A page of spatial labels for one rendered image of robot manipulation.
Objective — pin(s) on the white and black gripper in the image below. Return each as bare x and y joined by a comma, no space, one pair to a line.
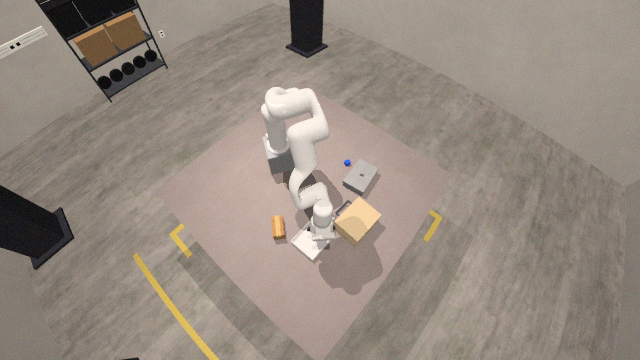
312,226

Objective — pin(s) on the brown cardboard box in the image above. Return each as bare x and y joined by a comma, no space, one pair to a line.
277,227

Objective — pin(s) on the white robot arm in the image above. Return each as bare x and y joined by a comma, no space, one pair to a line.
285,104

